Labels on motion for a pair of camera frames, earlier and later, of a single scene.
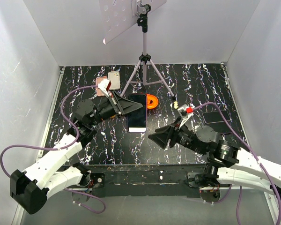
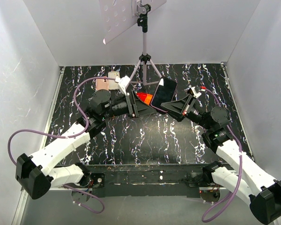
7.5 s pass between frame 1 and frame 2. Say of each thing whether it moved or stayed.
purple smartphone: moved
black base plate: stayed
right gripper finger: moved
